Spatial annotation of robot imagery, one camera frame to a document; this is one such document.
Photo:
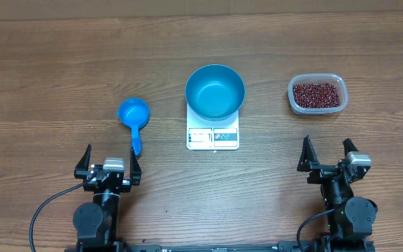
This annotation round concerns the blue plastic measuring scoop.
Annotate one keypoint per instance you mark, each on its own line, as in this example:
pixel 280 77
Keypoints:
pixel 135 114

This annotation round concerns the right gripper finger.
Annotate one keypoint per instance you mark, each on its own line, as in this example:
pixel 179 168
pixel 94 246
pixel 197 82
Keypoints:
pixel 349 147
pixel 308 157

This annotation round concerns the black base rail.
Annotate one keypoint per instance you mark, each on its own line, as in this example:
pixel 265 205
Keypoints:
pixel 282 246

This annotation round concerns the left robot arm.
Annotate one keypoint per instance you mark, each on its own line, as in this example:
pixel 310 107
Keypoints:
pixel 96 222

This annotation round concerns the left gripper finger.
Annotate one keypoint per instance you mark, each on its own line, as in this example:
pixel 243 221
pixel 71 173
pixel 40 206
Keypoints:
pixel 135 170
pixel 81 170

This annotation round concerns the white digital kitchen scale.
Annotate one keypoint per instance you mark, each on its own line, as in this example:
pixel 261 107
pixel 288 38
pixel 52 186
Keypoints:
pixel 206 135

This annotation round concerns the clear plastic container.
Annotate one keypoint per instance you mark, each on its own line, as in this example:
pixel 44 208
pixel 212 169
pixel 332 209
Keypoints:
pixel 330 78

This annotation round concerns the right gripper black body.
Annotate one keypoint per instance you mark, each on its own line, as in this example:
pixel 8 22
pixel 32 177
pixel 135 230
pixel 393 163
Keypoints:
pixel 329 187

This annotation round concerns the teal blue bowl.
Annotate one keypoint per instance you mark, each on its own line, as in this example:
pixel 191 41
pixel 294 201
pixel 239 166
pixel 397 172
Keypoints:
pixel 215 92

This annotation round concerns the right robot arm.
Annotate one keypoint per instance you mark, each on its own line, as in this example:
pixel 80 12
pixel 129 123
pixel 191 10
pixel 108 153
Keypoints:
pixel 349 218

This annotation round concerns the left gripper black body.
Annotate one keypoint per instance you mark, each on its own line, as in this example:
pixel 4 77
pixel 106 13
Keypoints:
pixel 124 185

